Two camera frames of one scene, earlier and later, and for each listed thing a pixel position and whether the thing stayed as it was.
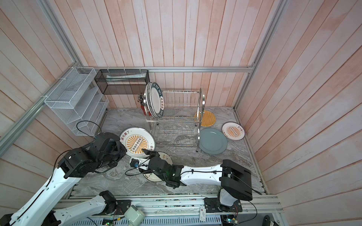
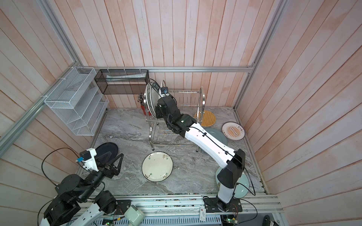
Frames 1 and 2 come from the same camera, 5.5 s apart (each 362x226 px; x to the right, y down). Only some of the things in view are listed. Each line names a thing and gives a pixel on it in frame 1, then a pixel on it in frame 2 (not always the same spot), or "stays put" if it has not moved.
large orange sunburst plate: x=135 y=139 → x=163 y=84
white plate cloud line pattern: x=148 y=99 stays put
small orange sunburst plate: x=233 y=131 stays put
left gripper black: x=123 y=150 → x=114 y=171
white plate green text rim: x=156 y=100 stays put
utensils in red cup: x=141 y=100 stays put
